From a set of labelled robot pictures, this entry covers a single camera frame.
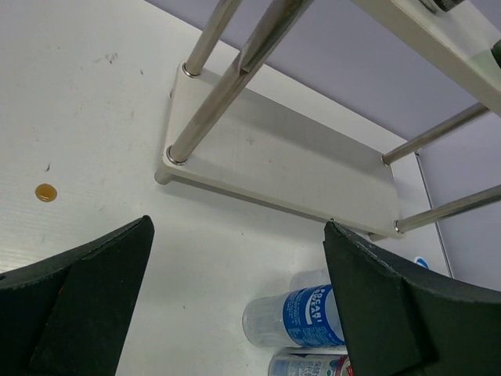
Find white two-tier shelf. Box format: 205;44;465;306
155;1;500;240

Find black can left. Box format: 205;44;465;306
420;0;464;13

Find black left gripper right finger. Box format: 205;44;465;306
323;221;500;375

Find Pocari Sweat bottle rear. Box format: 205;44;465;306
289;256;430;291

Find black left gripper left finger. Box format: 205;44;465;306
1;215;154;375

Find pocari sweat bottle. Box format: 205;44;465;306
242;284;345;349
289;256;430;291

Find silver blue can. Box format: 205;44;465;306
268;347;354;376

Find amber liquid drop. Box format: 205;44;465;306
34;183;58;203

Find Pocari Sweat bottle front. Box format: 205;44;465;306
242;284;345;349

